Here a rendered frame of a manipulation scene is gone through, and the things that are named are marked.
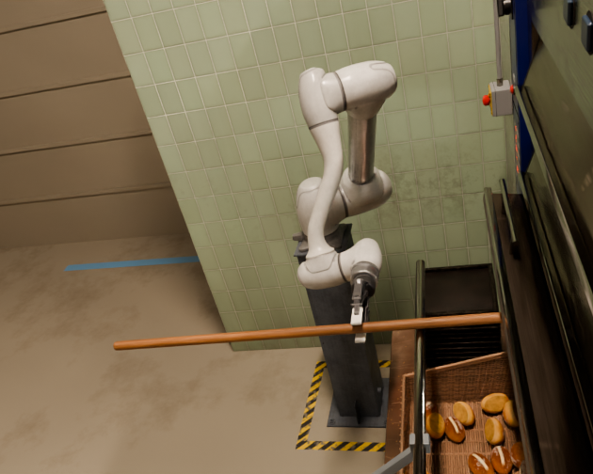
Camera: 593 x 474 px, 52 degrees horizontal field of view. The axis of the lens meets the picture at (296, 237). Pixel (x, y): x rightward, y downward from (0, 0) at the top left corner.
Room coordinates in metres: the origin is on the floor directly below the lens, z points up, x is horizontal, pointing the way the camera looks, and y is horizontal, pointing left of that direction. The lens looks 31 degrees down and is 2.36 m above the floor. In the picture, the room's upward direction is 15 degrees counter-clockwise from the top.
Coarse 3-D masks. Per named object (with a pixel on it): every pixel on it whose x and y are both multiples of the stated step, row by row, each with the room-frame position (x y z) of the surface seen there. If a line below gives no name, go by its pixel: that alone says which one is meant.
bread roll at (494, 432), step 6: (492, 420) 1.38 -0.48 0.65; (498, 420) 1.38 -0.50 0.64; (486, 426) 1.38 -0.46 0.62; (492, 426) 1.36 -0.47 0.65; (498, 426) 1.35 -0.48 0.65; (486, 432) 1.37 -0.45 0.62; (492, 432) 1.34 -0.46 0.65; (498, 432) 1.33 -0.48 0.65; (504, 432) 1.34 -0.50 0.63; (492, 438) 1.32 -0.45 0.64; (498, 438) 1.31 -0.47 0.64; (504, 438) 1.32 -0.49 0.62; (492, 444) 1.32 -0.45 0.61; (498, 444) 1.31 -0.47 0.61
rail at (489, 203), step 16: (496, 224) 1.36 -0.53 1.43; (496, 240) 1.28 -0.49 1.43; (496, 256) 1.22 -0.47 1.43; (512, 304) 1.04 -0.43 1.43; (512, 320) 0.99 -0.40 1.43; (512, 336) 0.94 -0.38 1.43; (512, 352) 0.90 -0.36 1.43; (528, 400) 0.77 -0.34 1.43; (528, 416) 0.74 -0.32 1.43; (528, 432) 0.70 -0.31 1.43; (528, 448) 0.68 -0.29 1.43
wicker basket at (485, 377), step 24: (480, 360) 1.52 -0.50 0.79; (504, 360) 1.49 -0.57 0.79; (408, 384) 1.60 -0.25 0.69; (432, 384) 1.57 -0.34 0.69; (456, 384) 1.54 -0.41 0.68; (480, 384) 1.52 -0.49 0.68; (504, 384) 1.50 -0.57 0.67; (408, 408) 1.54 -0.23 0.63; (408, 432) 1.44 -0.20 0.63; (432, 456) 1.35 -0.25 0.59; (456, 456) 1.33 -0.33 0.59
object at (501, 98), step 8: (504, 80) 2.14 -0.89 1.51; (496, 88) 2.08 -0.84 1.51; (504, 88) 2.06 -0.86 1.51; (496, 96) 2.06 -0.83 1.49; (504, 96) 2.05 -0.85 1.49; (496, 104) 2.06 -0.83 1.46; (504, 104) 2.05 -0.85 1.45; (496, 112) 2.06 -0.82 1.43; (504, 112) 2.05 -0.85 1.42; (512, 112) 2.05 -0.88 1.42
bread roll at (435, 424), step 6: (432, 414) 1.47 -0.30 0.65; (438, 414) 1.47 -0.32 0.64; (426, 420) 1.45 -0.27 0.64; (432, 420) 1.44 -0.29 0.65; (438, 420) 1.44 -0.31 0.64; (426, 426) 1.43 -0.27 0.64; (432, 426) 1.42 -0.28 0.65; (438, 426) 1.42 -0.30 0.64; (444, 426) 1.42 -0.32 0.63; (432, 432) 1.40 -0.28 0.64; (438, 432) 1.40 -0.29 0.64; (438, 438) 1.40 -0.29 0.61
